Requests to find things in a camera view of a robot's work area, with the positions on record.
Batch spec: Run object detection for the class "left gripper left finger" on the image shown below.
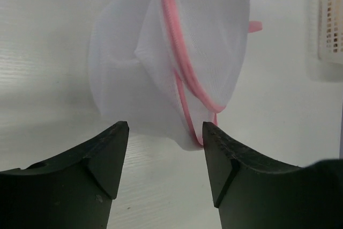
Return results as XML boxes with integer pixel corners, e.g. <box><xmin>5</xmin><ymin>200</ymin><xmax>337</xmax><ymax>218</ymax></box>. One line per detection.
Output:
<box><xmin>21</xmin><ymin>121</ymin><xmax>130</xmax><ymax>201</ymax></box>

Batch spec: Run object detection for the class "white plastic basket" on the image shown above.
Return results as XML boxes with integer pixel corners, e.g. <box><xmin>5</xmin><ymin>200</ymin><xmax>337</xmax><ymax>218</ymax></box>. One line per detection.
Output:
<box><xmin>318</xmin><ymin>0</ymin><xmax>343</xmax><ymax>64</ymax></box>

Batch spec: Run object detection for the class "white mesh laundry bag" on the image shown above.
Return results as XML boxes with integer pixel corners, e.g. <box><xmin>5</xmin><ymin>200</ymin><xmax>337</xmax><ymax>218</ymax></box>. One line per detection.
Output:
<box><xmin>88</xmin><ymin>0</ymin><xmax>262</xmax><ymax>151</ymax></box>

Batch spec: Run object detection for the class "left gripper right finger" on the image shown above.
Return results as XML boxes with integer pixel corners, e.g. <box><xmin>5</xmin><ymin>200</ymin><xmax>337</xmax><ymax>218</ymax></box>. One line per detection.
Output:
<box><xmin>202</xmin><ymin>121</ymin><xmax>303</xmax><ymax>209</ymax></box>

